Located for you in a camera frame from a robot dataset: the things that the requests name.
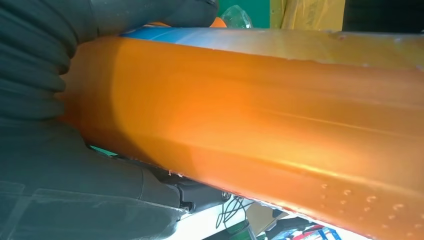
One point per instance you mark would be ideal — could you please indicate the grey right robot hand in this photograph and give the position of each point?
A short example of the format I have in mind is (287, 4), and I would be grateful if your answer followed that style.
(82, 198)

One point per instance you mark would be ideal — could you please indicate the green plastic crate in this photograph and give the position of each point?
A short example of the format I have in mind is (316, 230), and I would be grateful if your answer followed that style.
(240, 230)

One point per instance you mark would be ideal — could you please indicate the cardboard box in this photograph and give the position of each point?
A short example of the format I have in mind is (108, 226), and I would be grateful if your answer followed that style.
(261, 215)

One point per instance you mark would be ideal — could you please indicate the yellow plastic sheet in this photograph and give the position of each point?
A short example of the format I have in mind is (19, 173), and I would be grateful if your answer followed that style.
(308, 15)

